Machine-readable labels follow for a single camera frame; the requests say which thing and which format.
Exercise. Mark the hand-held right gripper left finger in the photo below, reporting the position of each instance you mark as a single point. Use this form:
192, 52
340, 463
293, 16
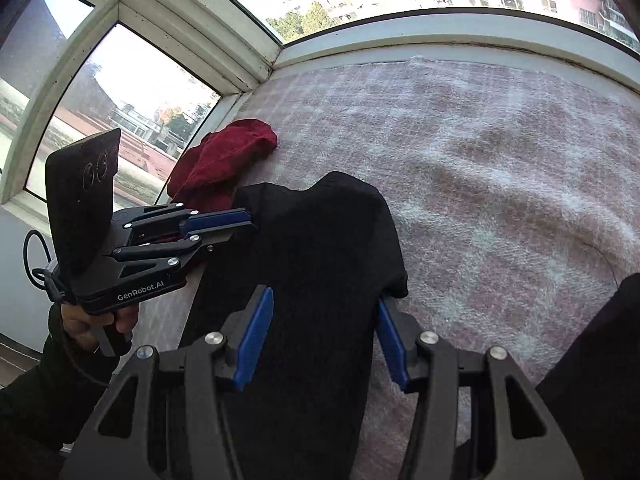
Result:
255, 335

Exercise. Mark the person's dark pants leg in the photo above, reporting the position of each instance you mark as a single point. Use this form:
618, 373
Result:
600, 385

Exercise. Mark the person's left forearm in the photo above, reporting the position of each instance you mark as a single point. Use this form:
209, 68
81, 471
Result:
40, 400

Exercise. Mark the white window frame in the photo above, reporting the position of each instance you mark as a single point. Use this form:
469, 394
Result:
165, 15

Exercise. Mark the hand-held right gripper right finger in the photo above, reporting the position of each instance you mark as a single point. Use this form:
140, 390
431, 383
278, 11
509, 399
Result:
392, 340

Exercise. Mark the red garment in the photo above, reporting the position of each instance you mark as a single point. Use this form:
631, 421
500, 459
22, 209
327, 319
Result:
220, 160

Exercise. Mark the pink plaid blanket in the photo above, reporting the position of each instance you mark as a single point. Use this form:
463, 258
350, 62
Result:
500, 185

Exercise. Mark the black yellow-striped garment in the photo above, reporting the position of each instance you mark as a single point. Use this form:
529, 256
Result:
310, 260

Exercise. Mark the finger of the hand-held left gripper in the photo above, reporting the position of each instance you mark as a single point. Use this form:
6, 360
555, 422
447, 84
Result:
215, 221
150, 252

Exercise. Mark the person's left hand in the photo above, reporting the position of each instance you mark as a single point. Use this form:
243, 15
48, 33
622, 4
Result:
80, 327

